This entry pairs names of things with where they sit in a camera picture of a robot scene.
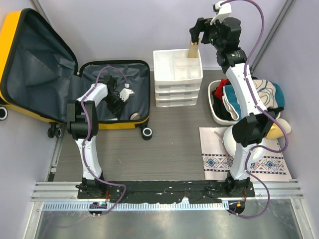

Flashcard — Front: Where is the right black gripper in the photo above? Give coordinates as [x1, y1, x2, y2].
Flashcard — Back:
[188, 16, 224, 51]

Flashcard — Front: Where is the black garment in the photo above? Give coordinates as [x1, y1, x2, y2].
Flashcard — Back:
[212, 89, 285, 121]

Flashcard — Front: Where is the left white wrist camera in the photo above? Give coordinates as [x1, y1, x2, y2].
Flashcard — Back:
[119, 83, 135, 102]

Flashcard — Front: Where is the aluminium frame rail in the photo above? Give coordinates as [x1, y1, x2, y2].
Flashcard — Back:
[31, 180, 303, 204]

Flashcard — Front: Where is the yellow mug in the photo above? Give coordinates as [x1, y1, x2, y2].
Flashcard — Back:
[266, 119, 291, 139]

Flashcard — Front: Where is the yellow Pikachu suitcase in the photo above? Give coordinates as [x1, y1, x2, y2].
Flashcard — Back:
[0, 8, 153, 140]

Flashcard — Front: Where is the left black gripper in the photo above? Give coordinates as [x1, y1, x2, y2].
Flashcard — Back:
[103, 94, 128, 118]

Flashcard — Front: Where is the white round plate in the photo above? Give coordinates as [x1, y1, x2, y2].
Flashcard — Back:
[223, 126, 266, 163]

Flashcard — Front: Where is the gold capped lotion bottle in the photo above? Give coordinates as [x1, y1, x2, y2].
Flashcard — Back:
[187, 35, 200, 59]

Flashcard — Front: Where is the grey cable duct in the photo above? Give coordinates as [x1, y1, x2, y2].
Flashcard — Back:
[42, 201, 229, 213]

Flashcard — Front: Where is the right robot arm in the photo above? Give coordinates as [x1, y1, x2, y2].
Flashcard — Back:
[189, 17, 275, 197]

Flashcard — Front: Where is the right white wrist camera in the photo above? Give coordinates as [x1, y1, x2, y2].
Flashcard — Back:
[210, 0, 232, 25]

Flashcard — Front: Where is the red garment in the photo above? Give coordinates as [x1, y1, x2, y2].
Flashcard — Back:
[214, 79, 230, 100]

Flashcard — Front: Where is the blue white knitted towel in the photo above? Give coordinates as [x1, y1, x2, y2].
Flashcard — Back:
[222, 79, 285, 121]

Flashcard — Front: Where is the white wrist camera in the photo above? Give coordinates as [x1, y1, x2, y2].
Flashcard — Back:
[210, 0, 232, 25]
[119, 83, 135, 102]

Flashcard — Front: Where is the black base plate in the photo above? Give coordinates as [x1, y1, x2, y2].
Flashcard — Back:
[77, 180, 255, 204]

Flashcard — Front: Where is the white drawer organizer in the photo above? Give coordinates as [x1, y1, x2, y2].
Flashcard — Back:
[153, 49, 203, 108]

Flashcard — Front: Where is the white plastic basin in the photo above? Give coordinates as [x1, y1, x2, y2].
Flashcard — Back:
[208, 78, 285, 125]

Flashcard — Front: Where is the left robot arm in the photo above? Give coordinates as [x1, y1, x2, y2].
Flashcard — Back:
[67, 75, 130, 199]

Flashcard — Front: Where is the patterned placemat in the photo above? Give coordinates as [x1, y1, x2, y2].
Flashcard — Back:
[199, 127, 292, 182]

